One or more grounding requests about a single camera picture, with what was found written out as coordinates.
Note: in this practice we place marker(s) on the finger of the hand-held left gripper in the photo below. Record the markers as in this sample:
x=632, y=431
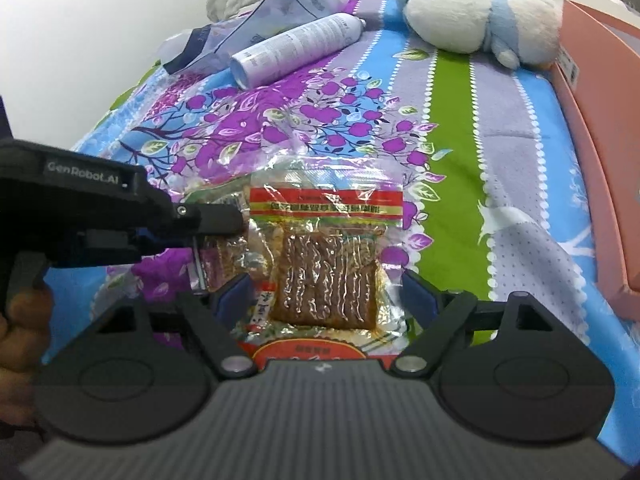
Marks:
x=225, y=220

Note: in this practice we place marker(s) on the white spray can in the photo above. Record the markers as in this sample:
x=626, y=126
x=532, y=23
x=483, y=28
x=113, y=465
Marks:
x=295, y=47

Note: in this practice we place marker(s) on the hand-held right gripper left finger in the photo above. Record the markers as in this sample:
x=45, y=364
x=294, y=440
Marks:
x=235, y=296

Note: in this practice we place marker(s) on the person's left hand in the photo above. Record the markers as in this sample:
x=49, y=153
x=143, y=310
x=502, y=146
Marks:
x=25, y=340

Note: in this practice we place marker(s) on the white and blue plush toy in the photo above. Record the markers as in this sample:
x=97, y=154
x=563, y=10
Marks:
x=450, y=15

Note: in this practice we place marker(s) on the brown strip snack packet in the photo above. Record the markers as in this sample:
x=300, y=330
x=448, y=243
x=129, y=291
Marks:
x=325, y=270

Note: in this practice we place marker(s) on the pink cardboard box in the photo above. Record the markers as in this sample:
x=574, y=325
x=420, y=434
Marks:
x=600, y=135

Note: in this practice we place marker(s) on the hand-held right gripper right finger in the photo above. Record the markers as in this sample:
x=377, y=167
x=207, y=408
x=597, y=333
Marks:
x=419, y=296

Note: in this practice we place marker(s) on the white snack packet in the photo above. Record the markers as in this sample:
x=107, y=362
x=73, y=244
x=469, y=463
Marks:
x=262, y=310

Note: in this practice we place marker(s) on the floral striped bedsheet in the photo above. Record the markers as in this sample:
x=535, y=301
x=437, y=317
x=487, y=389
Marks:
x=450, y=125

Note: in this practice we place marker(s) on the red printed snack packet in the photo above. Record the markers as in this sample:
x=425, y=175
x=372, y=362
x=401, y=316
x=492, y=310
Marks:
x=300, y=347

